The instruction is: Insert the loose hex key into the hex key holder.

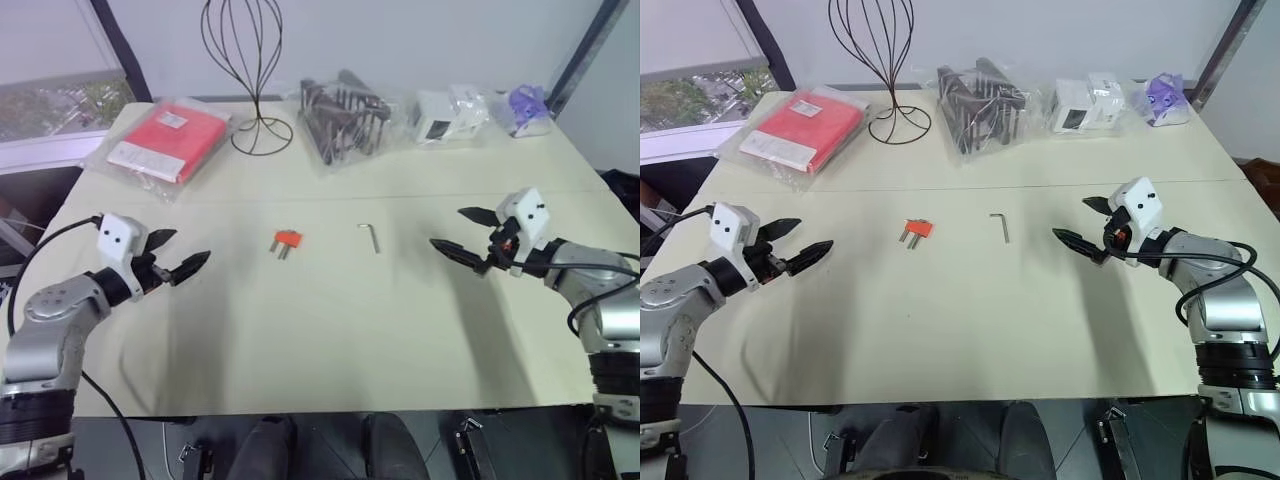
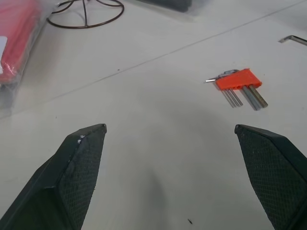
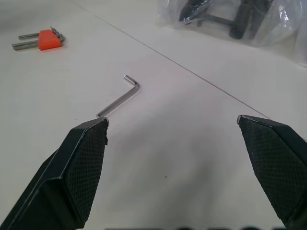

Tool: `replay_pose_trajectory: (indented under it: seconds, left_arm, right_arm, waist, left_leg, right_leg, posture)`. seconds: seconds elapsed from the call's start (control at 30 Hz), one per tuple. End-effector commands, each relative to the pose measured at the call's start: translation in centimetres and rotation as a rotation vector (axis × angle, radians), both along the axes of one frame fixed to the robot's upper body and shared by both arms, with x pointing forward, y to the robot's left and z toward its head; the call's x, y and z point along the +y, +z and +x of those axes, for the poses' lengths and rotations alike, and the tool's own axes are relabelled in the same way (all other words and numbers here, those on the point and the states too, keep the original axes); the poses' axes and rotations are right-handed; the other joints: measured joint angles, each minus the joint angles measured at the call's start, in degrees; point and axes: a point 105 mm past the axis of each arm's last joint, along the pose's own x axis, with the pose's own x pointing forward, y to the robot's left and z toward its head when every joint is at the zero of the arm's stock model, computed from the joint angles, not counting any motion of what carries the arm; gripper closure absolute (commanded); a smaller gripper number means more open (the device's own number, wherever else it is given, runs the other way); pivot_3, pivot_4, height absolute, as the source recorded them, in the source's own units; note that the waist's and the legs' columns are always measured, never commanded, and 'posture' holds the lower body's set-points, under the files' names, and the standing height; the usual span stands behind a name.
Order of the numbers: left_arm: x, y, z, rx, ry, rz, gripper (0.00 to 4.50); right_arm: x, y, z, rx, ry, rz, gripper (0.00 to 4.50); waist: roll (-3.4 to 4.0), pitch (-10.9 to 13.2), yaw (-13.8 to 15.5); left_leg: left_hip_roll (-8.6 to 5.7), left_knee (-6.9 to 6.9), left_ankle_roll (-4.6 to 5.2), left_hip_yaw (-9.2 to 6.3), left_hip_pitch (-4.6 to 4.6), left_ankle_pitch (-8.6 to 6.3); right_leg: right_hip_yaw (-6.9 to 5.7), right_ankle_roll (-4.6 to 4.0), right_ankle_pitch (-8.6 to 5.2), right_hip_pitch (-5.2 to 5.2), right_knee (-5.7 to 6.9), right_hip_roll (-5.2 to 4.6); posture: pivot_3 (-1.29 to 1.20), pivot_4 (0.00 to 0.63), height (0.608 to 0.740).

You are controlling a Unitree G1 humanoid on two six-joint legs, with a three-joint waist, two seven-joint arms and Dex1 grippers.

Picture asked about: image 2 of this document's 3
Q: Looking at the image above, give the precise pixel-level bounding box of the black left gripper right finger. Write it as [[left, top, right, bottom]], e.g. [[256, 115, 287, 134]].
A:
[[234, 124, 307, 230]]

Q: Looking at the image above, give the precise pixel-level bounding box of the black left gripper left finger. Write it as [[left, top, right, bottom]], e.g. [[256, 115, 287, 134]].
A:
[[0, 123, 107, 230]]

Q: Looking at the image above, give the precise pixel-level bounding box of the large steel hex key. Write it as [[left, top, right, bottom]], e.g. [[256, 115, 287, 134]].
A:
[[242, 86, 261, 111]]

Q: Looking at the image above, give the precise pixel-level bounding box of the thin steel hex key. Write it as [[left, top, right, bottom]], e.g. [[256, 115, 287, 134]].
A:
[[222, 89, 236, 108], [226, 89, 240, 107], [230, 88, 244, 106]]

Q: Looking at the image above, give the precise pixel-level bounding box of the orange hex key set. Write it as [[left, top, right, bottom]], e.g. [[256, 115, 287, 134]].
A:
[[215, 68, 263, 91]]

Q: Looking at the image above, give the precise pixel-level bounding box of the metal hex key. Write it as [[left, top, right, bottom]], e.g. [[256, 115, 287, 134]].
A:
[[278, 35, 307, 47]]

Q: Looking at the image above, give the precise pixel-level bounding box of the red item in plastic bag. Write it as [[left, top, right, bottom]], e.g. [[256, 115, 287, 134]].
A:
[[0, 0, 52, 118]]

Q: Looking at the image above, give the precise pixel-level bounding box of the dark grey box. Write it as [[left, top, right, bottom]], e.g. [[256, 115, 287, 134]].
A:
[[146, 0, 194, 13]]

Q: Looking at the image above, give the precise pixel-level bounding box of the dark wire ring stand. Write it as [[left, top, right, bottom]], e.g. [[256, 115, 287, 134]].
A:
[[47, 0, 125, 29]]

